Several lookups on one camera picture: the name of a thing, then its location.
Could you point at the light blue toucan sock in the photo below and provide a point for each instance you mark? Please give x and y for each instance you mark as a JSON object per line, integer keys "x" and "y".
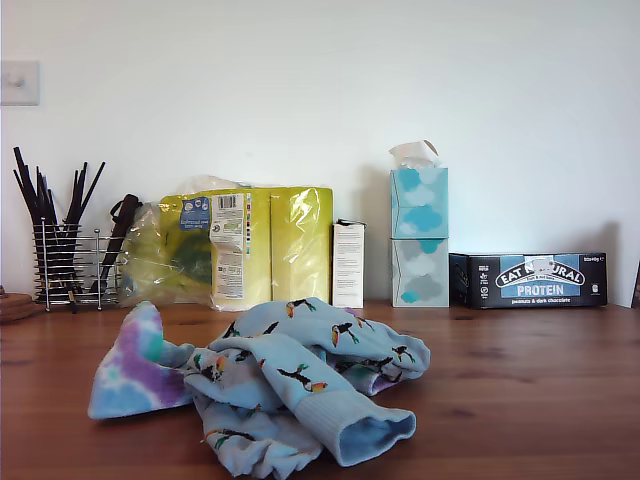
{"x": 300, "y": 380}
{"x": 320, "y": 320}

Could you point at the white carton with black top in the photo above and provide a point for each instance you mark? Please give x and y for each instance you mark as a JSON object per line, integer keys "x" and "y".
{"x": 348, "y": 265}

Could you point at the yellow paper towel pack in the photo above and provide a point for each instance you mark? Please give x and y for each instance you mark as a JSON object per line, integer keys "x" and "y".
{"x": 300, "y": 250}

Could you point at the grey cloud tissue box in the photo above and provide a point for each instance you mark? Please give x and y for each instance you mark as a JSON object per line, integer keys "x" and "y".
{"x": 420, "y": 272}

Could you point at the blue cloud tissue box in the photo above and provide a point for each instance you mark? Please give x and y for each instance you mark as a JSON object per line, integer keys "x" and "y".
{"x": 420, "y": 205}

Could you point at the white tissue paper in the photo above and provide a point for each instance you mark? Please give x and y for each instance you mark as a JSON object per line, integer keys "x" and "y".
{"x": 412, "y": 152}

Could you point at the black protein bar box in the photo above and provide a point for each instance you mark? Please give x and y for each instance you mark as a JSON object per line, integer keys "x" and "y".
{"x": 540, "y": 282}

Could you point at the thin black stick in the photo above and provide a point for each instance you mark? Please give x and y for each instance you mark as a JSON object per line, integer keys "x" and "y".
{"x": 87, "y": 191}
{"x": 81, "y": 190}
{"x": 43, "y": 195}
{"x": 27, "y": 195}
{"x": 32, "y": 182}

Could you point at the dark frame edge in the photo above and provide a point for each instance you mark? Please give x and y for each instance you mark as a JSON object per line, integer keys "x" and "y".
{"x": 636, "y": 287}

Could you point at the white wall light switch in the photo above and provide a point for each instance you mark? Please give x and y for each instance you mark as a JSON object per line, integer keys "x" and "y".
{"x": 20, "y": 82}

